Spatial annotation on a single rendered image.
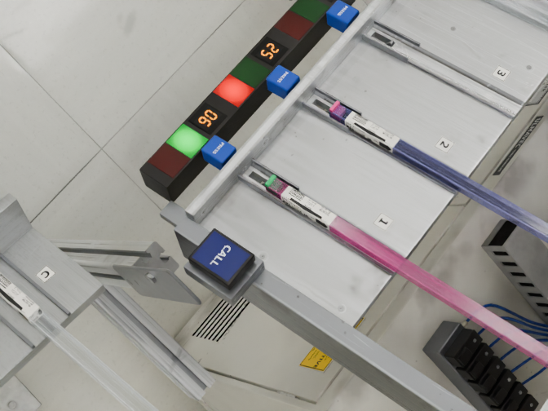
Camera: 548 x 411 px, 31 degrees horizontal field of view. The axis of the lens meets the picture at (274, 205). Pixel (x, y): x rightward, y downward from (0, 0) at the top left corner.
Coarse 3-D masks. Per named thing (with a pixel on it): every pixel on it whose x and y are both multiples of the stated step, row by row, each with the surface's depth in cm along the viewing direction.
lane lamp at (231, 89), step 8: (224, 80) 108; (232, 80) 108; (216, 88) 108; (224, 88) 108; (232, 88) 108; (240, 88) 108; (248, 88) 107; (224, 96) 107; (232, 96) 107; (240, 96) 107; (240, 104) 107
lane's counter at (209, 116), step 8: (208, 104) 107; (200, 112) 107; (208, 112) 106; (216, 112) 106; (192, 120) 106; (200, 120) 106; (208, 120) 106; (216, 120) 106; (200, 128) 105; (208, 128) 105; (216, 128) 105
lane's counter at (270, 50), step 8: (264, 40) 111; (272, 40) 110; (256, 48) 110; (264, 48) 110; (272, 48) 110; (280, 48) 110; (288, 48) 110; (256, 56) 110; (264, 56) 109; (272, 56) 109; (280, 56) 109; (272, 64) 109
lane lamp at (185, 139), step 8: (184, 128) 106; (176, 136) 105; (184, 136) 105; (192, 136) 105; (200, 136) 105; (176, 144) 105; (184, 144) 105; (192, 144) 104; (200, 144) 104; (184, 152) 104; (192, 152) 104
